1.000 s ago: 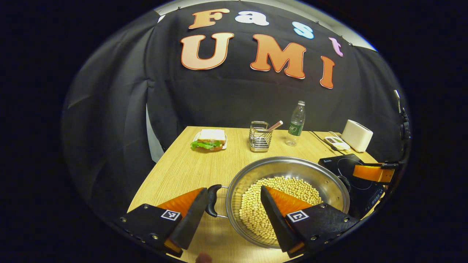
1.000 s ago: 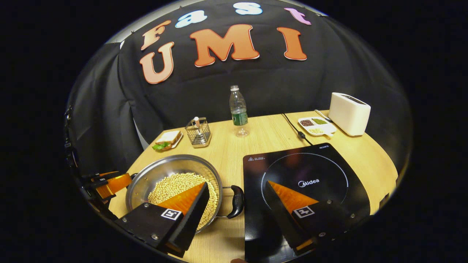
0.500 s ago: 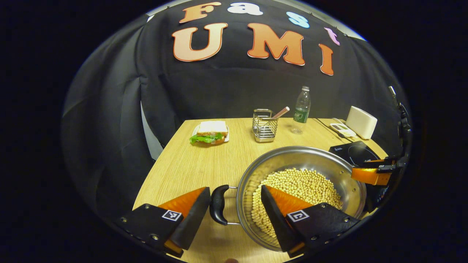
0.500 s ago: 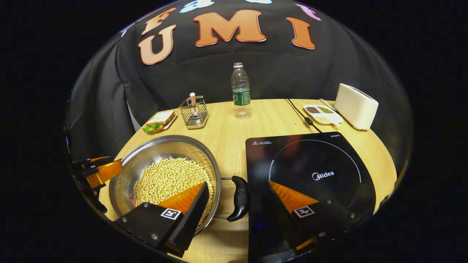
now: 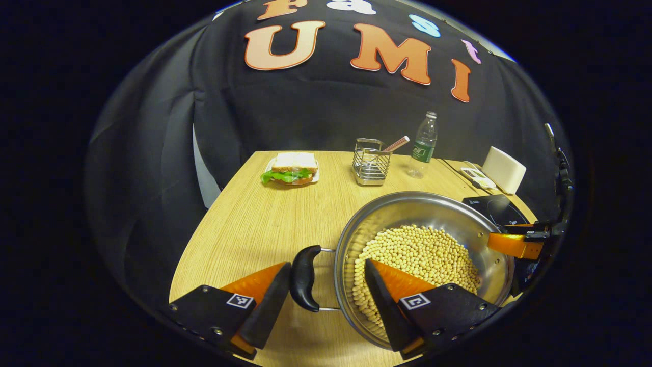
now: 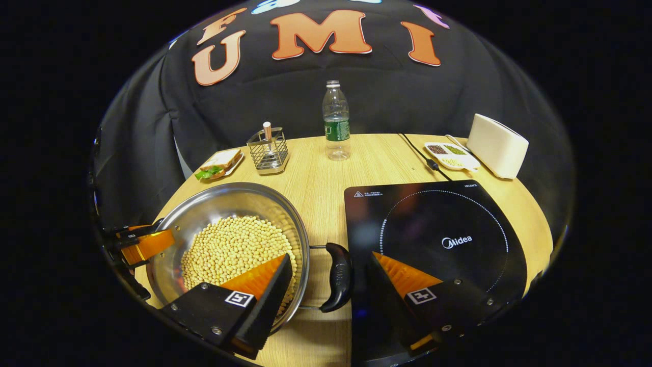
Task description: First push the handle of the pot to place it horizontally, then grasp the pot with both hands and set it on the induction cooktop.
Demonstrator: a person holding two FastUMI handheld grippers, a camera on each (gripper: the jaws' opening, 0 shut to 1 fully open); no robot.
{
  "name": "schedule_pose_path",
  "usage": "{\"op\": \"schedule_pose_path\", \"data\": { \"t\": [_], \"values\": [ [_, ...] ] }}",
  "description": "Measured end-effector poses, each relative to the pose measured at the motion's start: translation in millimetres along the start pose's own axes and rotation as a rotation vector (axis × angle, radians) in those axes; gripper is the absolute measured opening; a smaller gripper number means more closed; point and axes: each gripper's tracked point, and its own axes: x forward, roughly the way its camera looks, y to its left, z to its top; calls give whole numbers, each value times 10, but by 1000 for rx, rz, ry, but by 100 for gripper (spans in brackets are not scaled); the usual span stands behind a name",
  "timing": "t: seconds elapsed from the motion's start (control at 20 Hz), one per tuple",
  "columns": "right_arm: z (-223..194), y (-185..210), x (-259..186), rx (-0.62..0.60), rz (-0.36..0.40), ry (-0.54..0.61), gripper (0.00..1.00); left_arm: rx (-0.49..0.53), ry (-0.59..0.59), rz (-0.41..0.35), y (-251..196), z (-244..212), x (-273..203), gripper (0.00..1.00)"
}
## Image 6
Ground clear plastic water bottle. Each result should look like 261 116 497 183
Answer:
322 80 352 162

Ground black induction cooktop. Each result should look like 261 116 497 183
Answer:
344 179 528 365

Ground pile of yellow soybeans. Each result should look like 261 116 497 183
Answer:
181 215 297 317

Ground black backdrop cloth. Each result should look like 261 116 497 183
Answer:
92 0 576 240

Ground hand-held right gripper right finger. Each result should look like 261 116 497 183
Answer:
367 251 510 358

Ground black power cable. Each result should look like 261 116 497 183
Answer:
397 133 453 182

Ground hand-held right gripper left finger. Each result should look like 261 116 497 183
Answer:
160 253 294 360

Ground white divided tray of seeds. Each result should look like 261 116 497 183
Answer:
424 142 481 172

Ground sandwich with lettuce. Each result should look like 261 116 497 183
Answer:
195 149 242 180

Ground metal wire utensil holder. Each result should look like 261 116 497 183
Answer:
247 127 290 176

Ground white toaster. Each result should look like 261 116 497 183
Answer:
466 113 530 180

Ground stainless steel pot black handles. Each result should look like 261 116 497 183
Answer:
146 182 354 335

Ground white plate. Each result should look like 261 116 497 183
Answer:
201 151 245 180

